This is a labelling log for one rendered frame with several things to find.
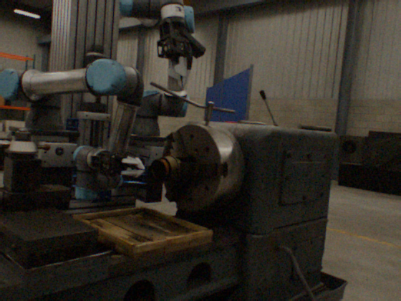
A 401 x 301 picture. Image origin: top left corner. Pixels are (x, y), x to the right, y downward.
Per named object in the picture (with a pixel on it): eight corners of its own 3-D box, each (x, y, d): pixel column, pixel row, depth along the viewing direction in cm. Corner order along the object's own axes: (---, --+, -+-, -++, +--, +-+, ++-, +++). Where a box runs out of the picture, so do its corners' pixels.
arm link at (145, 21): (140, 2, 173) (118, -15, 126) (164, 5, 173) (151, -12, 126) (139, 29, 176) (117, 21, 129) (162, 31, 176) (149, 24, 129)
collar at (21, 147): (31, 150, 105) (32, 140, 105) (43, 154, 99) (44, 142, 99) (0, 150, 99) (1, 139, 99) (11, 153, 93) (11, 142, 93)
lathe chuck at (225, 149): (171, 191, 152) (186, 117, 147) (227, 223, 131) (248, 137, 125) (154, 193, 146) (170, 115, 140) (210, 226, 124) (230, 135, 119)
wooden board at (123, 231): (144, 216, 143) (145, 206, 143) (212, 242, 118) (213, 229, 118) (69, 226, 122) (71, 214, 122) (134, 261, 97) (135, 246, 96)
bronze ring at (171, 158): (168, 152, 131) (148, 155, 124) (187, 155, 125) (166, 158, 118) (167, 178, 132) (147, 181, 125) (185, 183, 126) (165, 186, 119)
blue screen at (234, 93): (185, 170, 1027) (192, 85, 1015) (213, 171, 1040) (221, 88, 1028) (216, 201, 621) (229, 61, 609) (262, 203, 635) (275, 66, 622)
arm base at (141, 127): (124, 133, 190) (126, 114, 190) (150, 135, 200) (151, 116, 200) (139, 135, 179) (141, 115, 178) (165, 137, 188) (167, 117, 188)
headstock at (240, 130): (250, 197, 205) (257, 127, 203) (334, 217, 172) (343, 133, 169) (170, 207, 163) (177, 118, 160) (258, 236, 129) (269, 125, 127)
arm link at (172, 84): (160, 111, 197) (164, 1, 172) (188, 113, 197) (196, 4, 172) (157, 120, 186) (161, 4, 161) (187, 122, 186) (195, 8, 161)
